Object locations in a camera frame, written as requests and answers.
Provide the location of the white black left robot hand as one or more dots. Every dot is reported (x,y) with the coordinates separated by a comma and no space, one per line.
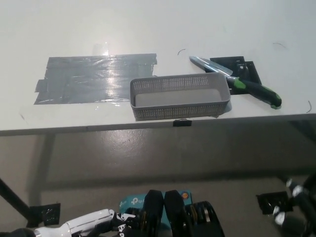
(79,222)

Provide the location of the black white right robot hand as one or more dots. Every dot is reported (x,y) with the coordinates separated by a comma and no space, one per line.
(301,219)

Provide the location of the black teal robot torso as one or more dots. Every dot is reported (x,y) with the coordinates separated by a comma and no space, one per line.
(175,212)

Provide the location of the small black tape strip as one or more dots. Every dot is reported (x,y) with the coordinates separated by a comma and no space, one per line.
(182,123)

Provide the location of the grey perforated plastic basket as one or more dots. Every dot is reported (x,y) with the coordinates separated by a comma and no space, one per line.
(172,98)

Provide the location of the black tape patch on table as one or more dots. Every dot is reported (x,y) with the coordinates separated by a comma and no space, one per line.
(247,70)

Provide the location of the large grey duct tape patch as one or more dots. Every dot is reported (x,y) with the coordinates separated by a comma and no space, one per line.
(86,79)

